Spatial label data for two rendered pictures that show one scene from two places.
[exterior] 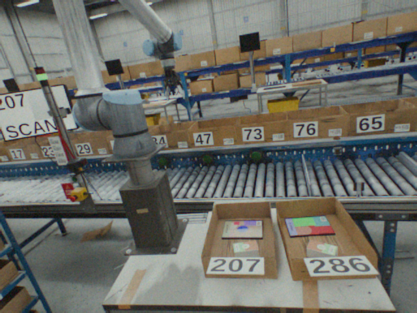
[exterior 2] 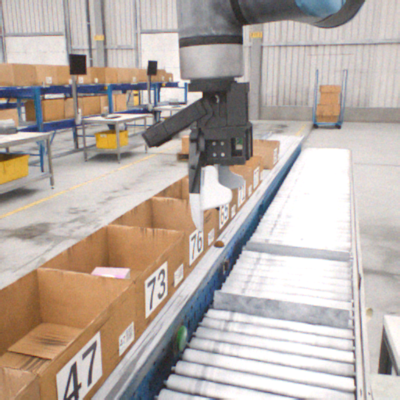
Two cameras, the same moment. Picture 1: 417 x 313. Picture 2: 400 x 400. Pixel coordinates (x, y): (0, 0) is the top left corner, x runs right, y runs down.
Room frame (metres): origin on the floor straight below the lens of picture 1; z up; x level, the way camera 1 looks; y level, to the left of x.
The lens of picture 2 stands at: (1.76, 0.82, 1.55)
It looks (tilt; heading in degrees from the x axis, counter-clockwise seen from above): 16 degrees down; 270
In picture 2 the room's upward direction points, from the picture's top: straight up
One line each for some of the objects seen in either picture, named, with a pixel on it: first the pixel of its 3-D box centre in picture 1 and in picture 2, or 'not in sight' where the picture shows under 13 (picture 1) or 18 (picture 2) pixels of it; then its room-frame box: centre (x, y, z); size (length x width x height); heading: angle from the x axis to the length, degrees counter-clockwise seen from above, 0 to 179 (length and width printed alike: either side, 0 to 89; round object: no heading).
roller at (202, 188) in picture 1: (206, 182); not in sight; (1.69, 0.05, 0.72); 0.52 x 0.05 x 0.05; 163
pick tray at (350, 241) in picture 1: (316, 233); not in sight; (0.88, -0.39, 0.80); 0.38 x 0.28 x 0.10; 171
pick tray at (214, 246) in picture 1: (241, 235); not in sight; (0.95, -0.08, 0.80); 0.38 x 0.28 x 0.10; 167
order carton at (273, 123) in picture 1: (262, 128); (119, 273); (2.00, -0.47, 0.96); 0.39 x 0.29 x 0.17; 73
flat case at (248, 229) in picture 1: (242, 229); not in sight; (1.04, -0.10, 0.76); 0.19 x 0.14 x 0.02; 75
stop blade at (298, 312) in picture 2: (305, 173); (278, 311); (1.48, -0.60, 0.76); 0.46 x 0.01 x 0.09; 163
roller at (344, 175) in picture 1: (345, 178); (286, 292); (1.42, -0.82, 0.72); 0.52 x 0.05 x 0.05; 163
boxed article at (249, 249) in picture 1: (245, 250); not in sight; (0.88, -0.09, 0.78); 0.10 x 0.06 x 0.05; 88
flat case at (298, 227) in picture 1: (307, 226); not in sight; (0.98, -0.40, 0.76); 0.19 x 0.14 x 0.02; 81
